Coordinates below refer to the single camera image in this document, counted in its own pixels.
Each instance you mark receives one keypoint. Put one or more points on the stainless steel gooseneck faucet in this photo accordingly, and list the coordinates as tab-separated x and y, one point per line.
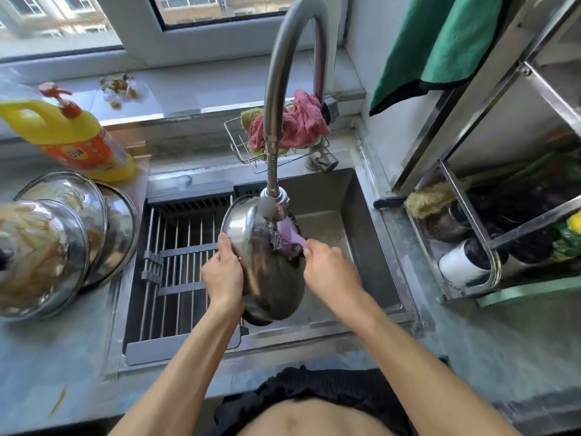
290	95

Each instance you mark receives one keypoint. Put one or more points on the large steel bowl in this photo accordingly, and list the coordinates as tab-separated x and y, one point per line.
119	231

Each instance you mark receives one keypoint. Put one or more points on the pink dishcloth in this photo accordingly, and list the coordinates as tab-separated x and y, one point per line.
302	120

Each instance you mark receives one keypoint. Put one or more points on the metal sink drain rack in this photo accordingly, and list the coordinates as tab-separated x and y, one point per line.
174	272

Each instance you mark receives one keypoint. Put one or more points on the white jar with black lid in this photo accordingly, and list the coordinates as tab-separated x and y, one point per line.
465	263

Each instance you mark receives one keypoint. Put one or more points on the person's left thumb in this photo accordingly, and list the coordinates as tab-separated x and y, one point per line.
225	247

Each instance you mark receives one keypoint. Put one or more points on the person's right hand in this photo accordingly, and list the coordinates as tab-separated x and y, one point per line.
330	273

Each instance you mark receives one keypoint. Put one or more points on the stainless steel storage rack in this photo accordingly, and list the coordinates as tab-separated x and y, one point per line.
499	154

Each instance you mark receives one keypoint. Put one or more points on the food scraps on sill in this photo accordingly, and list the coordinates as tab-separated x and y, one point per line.
119	88

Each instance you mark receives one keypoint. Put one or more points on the white window frame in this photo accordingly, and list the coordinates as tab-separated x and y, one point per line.
150	27

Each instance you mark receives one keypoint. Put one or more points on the person's left hand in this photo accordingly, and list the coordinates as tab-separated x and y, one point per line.
222	277

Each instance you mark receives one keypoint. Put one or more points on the green hanging towel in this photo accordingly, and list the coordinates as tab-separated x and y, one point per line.
435	45

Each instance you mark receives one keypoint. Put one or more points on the yellow dish soap bottle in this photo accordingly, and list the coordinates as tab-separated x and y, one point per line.
77	136

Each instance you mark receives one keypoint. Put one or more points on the yellow bristle brush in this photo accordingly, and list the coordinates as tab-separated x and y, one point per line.
431	199

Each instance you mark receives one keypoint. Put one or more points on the person's right forearm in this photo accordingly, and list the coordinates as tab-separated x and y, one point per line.
417	372

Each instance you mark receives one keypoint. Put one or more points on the stainless steel bowl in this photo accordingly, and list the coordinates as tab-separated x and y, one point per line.
268	267

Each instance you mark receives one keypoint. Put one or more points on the yellow green sponge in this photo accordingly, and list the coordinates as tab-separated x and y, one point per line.
254	124

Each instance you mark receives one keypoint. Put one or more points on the person's black shorts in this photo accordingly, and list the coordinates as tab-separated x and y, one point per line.
317	395

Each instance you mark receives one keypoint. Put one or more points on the stainless steel sink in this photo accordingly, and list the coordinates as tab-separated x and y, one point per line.
345	231

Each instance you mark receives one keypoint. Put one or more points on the purple scrubbing sponge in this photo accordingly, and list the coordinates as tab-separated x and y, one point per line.
290	236

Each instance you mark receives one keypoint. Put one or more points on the person's left forearm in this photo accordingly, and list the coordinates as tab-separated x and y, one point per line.
179	381

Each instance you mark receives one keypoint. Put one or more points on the person's right thumb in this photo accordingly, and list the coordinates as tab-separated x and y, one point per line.
313	247

